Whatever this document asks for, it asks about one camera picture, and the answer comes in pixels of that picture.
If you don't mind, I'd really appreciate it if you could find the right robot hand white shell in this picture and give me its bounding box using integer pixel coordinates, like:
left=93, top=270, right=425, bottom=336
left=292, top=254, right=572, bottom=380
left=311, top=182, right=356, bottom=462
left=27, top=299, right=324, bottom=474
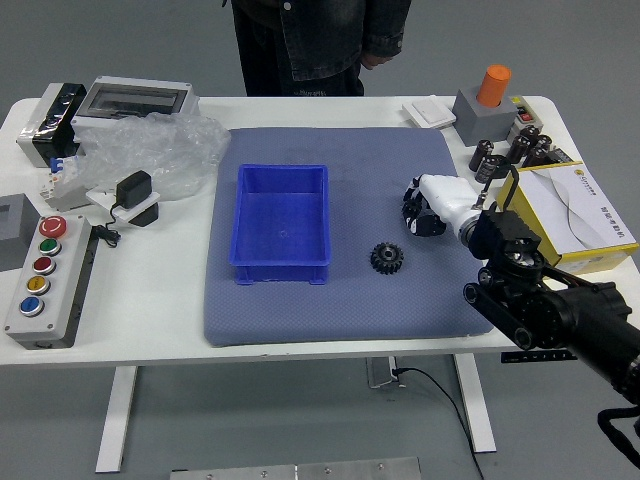
left=401, top=173, right=481, bottom=239

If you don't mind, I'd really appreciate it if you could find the yellow and white cardboard box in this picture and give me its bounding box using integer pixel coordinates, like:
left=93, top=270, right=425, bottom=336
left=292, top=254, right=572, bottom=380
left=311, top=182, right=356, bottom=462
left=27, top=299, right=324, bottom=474
left=496, top=160, right=640, bottom=281

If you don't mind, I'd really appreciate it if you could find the grey under-table power box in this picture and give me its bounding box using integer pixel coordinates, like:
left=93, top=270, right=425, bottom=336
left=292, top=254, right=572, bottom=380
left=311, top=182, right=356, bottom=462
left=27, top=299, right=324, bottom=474
left=365, top=356, right=405, bottom=390

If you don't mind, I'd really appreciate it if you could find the white distribution box tinted lid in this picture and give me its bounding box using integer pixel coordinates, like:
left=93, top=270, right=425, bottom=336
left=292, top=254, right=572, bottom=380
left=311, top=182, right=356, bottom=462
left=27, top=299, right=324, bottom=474
left=71, top=75, right=201, bottom=144

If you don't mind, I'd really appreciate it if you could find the grey push-button control box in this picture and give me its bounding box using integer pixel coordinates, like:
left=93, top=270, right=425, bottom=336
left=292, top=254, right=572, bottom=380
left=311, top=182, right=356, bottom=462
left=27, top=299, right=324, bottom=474
left=2, top=215, right=94, bottom=350

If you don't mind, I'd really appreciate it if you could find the grey block holder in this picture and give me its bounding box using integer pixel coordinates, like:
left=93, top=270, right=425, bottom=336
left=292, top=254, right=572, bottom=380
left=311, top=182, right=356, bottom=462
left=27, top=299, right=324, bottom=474
left=452, top=87, right=519, bottom=148

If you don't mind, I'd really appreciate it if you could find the big black gear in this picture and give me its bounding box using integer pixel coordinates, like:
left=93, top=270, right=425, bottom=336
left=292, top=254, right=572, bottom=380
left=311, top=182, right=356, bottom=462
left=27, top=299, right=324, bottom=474
left=369, top=241, right=406, bottom=275

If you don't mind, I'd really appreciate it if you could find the orange cylinder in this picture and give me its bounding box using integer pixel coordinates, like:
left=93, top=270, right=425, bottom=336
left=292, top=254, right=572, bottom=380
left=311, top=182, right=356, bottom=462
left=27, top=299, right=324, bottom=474
left=477, top=64, right=513, bottom=107

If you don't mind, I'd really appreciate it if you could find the blue-grey foam mat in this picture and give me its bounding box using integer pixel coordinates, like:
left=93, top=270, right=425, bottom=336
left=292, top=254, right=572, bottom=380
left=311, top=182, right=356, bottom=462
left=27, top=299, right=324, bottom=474
left=202, top=127, right=496, bottom=348

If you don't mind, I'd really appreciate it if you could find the blue plastic bin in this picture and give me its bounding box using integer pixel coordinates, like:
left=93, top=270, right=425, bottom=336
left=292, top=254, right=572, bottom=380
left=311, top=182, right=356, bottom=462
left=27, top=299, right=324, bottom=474
left=228, top=163, right=333, bottom=287

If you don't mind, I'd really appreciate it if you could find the black table control panel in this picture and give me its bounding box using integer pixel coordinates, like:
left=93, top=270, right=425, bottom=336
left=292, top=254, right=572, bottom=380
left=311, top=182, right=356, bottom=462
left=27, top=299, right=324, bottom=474
left=501, top=349, right=576, bottom=364

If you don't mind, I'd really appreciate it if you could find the person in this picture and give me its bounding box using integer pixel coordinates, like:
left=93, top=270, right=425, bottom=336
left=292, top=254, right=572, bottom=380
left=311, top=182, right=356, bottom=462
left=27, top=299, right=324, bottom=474
left=230, top=0, right=412, bottom=97

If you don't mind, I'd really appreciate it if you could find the white table leg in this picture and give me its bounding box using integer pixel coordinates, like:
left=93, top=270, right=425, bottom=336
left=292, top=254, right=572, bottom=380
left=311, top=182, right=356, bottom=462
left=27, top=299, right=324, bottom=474
left=452, top=353, right=497, bottom=454
left=94, top=365, right=139, bottom=474

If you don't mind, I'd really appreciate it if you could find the clear plastic bag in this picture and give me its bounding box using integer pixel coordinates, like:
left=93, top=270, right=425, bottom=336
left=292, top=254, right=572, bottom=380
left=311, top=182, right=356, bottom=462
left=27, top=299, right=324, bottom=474
left=74, top=111, right=232, bottom=202

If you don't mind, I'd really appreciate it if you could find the black power adapter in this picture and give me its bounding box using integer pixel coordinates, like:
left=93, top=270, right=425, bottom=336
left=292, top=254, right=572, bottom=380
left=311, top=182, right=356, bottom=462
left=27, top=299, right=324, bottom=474
left=115, top=170, right=154, bottom=209

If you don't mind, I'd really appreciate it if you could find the grey metal plate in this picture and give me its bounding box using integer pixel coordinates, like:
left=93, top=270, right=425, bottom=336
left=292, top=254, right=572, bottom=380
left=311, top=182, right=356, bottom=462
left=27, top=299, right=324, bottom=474
left=169, top=456, right=422, bottom=480

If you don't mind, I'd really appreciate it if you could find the white circuit breaker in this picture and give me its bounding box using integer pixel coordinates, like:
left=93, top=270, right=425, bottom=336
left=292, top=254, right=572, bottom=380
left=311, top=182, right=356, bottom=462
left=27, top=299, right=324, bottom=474
left=39, top=154, right=94, bottom=214

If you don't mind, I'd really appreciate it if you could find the dark grey square block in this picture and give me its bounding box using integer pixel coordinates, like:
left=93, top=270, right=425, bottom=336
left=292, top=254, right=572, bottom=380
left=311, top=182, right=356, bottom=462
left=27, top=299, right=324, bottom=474
left=0, top=193, right=41, bottom=273

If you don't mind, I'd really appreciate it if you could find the white wall switch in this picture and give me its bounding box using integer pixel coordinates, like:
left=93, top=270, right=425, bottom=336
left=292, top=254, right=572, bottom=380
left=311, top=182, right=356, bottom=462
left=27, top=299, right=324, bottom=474
left=402, top=97, right=457, bottom=129

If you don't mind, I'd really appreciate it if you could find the white switch box red button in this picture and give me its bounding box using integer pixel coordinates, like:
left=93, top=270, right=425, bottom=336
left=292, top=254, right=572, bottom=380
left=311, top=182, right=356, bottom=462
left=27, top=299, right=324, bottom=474
left=507, top=94, right=539, bottom=144

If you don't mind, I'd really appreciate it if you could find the black power cable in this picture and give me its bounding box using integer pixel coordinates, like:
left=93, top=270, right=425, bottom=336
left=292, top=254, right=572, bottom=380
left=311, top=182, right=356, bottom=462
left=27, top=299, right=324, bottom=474
left=392, top=367, right=486, bottom=480

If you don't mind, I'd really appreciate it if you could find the black adapter cord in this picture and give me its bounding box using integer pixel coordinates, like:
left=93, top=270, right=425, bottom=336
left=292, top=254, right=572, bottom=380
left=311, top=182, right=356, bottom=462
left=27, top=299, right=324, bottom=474
left=92, top=202, right=124, bottom=248

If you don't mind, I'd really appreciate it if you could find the black and white enclosure box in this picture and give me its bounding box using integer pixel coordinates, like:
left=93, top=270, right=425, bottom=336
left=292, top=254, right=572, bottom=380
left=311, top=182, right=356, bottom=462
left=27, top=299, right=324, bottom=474
left=15, top=82, right=89, bottom=169

